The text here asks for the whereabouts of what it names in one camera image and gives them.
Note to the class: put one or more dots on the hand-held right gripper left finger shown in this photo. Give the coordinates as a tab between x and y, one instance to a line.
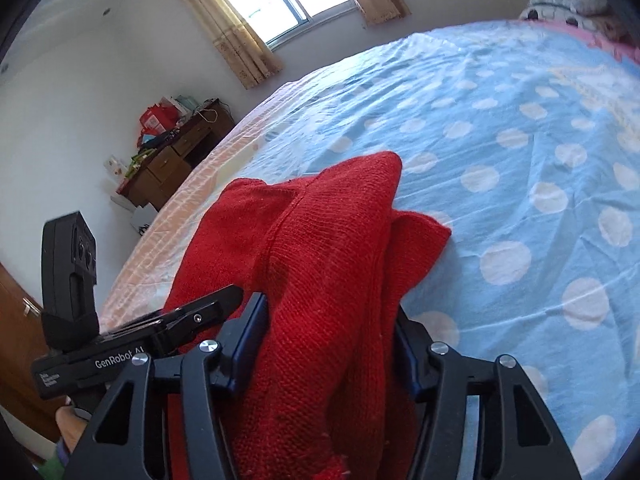
250	340

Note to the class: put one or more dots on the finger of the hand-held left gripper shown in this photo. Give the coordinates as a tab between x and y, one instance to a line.
200	310

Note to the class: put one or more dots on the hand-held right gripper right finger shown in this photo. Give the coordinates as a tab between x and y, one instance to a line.
420	375

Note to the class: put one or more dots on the red knit sweater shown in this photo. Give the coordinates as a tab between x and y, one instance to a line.
325	270

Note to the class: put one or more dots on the person's left hand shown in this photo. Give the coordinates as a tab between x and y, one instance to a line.
71	425

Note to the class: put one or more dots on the white paper bag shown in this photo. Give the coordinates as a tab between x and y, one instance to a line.
142	220

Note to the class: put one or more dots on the brown wooden door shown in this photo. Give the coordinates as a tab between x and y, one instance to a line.
20	360

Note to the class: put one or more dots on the white printed box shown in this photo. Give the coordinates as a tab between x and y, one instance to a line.
114	166

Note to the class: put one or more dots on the brown wooden desk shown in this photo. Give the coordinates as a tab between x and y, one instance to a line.
165	170

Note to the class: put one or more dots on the dark blue cloth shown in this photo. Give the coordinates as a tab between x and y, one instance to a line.
155	142

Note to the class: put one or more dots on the red gift bag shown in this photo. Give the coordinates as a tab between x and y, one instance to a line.
157	120

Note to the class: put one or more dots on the mint green bag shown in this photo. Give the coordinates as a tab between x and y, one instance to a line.
185	105

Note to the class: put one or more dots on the bed with dotted sheet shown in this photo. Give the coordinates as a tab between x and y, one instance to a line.
500	160

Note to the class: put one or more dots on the pink blanket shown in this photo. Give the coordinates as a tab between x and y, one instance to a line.
615	40

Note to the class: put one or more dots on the grey patterned pillow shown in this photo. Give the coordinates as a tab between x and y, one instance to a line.
560	2

